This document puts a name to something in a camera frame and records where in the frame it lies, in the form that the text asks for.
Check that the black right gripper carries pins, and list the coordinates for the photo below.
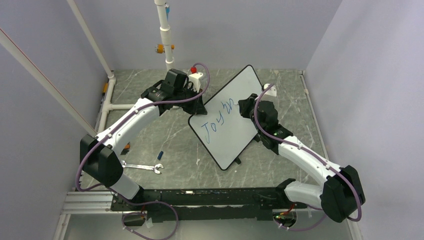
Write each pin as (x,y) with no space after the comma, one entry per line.
(245,105)

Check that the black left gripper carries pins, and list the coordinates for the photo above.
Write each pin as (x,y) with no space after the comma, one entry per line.
(197,107)

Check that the white whiteboard black frame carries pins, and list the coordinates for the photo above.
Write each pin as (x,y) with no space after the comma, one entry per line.
(223,131)

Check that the blue marker cap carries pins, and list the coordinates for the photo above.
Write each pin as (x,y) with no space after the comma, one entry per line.
(160,155)

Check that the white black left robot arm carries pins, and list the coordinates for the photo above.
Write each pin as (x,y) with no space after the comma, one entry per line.
(99,154)

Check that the orange knob on pipe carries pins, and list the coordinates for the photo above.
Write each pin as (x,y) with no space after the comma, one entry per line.
(160,49)

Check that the silver open-end wrench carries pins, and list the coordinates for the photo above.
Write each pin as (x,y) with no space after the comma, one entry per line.
(155,168)

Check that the orange black small tool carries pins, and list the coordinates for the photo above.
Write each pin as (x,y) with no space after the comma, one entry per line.
(105,89)

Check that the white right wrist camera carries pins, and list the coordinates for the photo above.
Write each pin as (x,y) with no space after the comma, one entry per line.
(269,89)

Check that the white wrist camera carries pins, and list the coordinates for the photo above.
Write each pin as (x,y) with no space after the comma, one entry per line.
(269,89)
(195,77)

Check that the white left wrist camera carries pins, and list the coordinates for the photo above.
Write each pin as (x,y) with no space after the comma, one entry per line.
(195,77)

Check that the white pvc pipe frame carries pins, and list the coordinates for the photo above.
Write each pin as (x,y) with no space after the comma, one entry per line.
(106,106)

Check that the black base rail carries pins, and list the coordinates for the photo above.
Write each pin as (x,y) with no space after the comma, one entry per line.
(260,203)

